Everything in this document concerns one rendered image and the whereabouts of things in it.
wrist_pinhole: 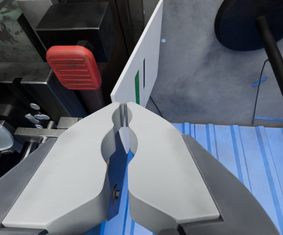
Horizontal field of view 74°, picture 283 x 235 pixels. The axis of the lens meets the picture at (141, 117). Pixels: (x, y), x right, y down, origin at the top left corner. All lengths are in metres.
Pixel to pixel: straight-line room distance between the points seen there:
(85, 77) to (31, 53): 0.21
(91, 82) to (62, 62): 0.04
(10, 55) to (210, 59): 1.03
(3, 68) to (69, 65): 0.26
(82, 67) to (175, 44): 0.94
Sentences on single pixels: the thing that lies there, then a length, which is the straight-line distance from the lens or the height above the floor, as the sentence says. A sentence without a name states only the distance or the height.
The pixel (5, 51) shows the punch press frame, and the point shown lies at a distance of 0.49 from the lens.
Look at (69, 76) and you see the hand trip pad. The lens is 0.28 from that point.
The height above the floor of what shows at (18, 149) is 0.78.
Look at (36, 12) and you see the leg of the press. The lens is 0.39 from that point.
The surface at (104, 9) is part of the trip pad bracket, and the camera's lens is 0.32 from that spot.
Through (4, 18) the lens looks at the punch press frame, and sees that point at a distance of 0.44.
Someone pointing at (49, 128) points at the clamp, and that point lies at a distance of 0.53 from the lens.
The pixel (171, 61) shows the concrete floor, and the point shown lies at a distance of 1.24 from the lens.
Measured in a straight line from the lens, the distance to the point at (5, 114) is 0.53.
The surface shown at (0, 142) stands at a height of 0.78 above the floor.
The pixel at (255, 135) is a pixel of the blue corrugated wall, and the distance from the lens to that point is 1.90.
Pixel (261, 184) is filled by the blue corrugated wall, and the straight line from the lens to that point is 1.74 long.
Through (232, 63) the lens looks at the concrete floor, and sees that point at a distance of 1.30.
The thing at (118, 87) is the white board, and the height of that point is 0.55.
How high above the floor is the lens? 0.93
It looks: 32 degrees down
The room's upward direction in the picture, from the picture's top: 173 degrees counter-clockwise
